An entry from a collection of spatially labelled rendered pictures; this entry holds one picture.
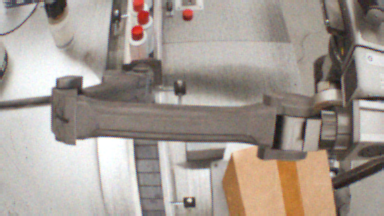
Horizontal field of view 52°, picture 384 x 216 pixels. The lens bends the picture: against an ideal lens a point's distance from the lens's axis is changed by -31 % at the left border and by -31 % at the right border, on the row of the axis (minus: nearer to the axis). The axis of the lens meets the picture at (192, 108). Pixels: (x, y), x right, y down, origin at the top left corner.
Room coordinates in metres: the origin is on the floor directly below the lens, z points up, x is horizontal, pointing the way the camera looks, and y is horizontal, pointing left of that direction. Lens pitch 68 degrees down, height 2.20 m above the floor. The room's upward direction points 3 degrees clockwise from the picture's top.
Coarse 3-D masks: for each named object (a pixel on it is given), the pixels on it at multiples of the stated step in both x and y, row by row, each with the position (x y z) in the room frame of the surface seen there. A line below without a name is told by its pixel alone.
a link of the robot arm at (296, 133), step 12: (276, 120) 0.29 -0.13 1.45; (288, 120) 0.28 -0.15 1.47; (300, 120) 0.28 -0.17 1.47; (312, 120) 0.28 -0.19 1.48; (276, 132) 0.27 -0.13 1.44; (288, 132) 0.27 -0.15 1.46; (300, 132) 0.26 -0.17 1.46; (312, 132) 0.26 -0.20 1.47; (276, 144) 0.25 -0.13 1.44; (288, 144) 0.25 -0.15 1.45; (300, 144) 0.25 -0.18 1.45; (312, 144) 0.24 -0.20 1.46
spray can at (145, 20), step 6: (138, 12) 0.71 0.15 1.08; (144, 12) 0.71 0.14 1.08; (138, 18) 0.69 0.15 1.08; (144, 18) 0.69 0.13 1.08; (150, 18) 0.71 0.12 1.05; (138, 24) 0.69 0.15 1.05; (144, 24) 0.69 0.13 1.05; (150, 24) 0.69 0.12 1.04; (150, 30) 0.69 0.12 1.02; (150, 36) 0.69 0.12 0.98; (150, 42) 0.69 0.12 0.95; (150, 48) 0.68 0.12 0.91
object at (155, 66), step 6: (150, 60) 0.59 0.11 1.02; (156, 60) 0.59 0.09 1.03; (126, 66) 0.57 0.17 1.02; (132, 66) 0.57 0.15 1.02; (138, 66) 0.56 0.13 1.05; (144, 66) 0.56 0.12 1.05; (150, 66) 0.58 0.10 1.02; (156, 66) 0.58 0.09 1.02; (156, 72) 0.56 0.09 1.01; (156, 78) 0.55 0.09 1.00; (156, 84) 0.54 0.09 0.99; (162, 84) 0.54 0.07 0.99
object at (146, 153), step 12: (144, 144) 0.42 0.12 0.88; (156, 144) 0.43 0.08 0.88; (144, 156) 0.39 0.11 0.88; (156, 156) 0.39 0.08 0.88; (144, 168) 0.36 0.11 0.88; (156, 168) 0.36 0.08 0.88; (144, 180) 0.32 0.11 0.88; (156, 180) 0.33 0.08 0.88; (144, 192) 0.29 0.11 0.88; (156, 192) 0.29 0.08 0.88; (144, 204) 0.25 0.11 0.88; (156, 204) 0.25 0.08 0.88
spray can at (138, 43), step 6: (132, 30) 0.65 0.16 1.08; (138, 30) 0.65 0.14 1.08; (144, 30) 0.67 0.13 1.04; (132, 36) 0.64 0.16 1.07; (138, 36) 0.64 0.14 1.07; (144, 36) 0.65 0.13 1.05; (132, 42) 0.63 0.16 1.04; (138, 42) 0.63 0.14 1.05; (144, 42) 0.64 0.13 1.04; (132, 48) 0.63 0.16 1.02; (138, 48) 0.63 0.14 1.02; (144, 48) 0.63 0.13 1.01; (132, 54) 0.63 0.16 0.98; (138, 54) 0.63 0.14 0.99; (144, 54) 0.63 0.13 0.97
